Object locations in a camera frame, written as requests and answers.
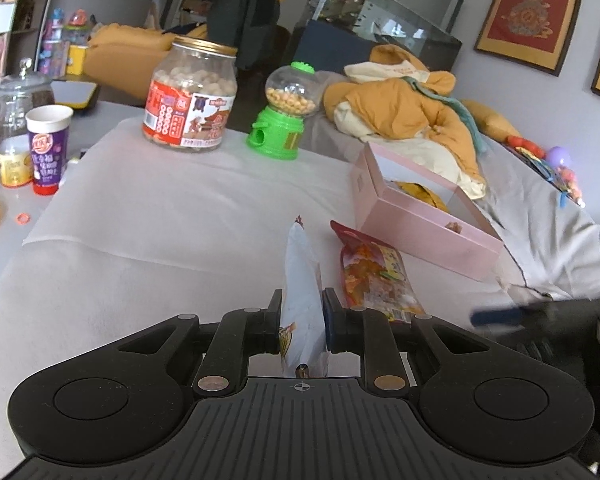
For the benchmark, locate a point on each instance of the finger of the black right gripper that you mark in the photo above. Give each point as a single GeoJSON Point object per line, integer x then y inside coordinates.
{"type": "Point", "coordinates": [510, 315]}

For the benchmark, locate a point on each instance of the plastic jar of biscuits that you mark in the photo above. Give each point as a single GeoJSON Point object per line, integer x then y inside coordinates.
{"type": "Point", "coordinates": [190, 96]}

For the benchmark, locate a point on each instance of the orange and cream blanket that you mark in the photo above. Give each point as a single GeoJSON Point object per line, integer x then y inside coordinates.
{"type": "Point", "coordinates": [393, 100]}

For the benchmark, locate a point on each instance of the glass display tank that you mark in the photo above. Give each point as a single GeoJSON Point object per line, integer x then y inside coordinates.
{"type": "Point", "coordinates": [332, 34]}

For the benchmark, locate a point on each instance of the red snack packet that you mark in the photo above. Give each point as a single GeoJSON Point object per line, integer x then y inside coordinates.
{"type": "Point", "coordinates": [374, 276]}

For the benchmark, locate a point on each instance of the yellow snack packet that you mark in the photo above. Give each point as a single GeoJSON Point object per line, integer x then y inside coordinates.
{"type": "Point", "coordinates": [421, 193]}

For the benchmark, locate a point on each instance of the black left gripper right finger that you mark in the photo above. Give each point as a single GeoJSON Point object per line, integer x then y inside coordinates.
{"type": "Point", "coordinates": [367, 334]}

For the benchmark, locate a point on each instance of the colourful toy pile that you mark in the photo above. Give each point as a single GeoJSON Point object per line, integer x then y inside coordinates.
{"type": "Point", "coordinates": [552, 165]}

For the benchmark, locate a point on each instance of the green gumball dispenser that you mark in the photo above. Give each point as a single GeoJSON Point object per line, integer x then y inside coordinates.
{"type": "Point", "coordinates": [293, 93]}

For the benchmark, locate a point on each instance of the pink cardboard box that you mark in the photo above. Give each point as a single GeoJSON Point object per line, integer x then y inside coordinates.
{"type": "Point", "coordinates": [460, 240]}

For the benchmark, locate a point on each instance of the white snack packet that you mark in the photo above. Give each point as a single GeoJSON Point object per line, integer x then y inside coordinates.
{"type": "Point", "coordinates": [302, 329]}

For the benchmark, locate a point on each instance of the framed red wall picture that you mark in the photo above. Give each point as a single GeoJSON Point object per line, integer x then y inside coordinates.
{"type": "Point", "coordinates": [534, 33]}

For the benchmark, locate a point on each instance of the yellow cup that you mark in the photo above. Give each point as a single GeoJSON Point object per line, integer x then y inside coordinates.
{"type": "Point", "coordinates": [16, 168]}

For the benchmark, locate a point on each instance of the dark jacket on stand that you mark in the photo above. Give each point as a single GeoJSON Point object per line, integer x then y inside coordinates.
{"type": "Point", "coordinates": [246, 25]}

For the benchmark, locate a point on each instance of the purple paper cup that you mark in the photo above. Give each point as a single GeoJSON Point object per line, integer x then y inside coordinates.
{"type": "Point", "coordinates": [48, 134]}

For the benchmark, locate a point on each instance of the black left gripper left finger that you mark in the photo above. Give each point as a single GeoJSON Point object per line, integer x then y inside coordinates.
{"type": "Point", "coordinates": [227, 347]}

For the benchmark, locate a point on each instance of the grey sofa cover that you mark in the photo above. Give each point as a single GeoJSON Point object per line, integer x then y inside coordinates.
{"type": "Point", "coordinates": [553, 249]}

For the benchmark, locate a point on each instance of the small glass jar with lid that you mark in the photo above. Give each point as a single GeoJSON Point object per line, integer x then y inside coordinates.
{"type": "Point", "coordinates": [19, 94]}

